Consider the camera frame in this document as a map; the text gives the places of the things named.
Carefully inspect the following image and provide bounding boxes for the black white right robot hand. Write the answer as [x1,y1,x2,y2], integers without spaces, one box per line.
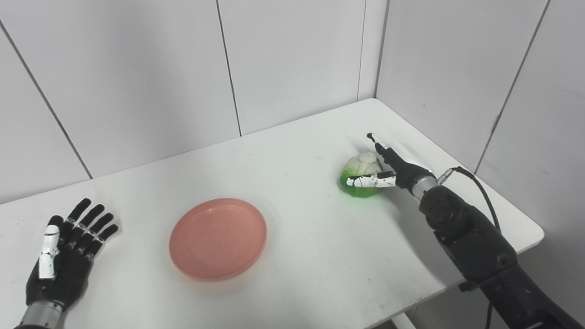
[346,133,435,192]

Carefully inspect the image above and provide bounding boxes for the green white toy cabbage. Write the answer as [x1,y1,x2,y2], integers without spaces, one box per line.
[339,152,389,198]

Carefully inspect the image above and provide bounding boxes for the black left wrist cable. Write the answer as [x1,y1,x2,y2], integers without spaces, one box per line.
[438,166,502,329]

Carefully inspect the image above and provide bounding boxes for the pink round plate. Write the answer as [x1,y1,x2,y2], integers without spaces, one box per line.
[169,197,268,282]

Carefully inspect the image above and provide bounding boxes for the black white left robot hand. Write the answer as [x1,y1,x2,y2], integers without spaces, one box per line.
[25,198,119,313]

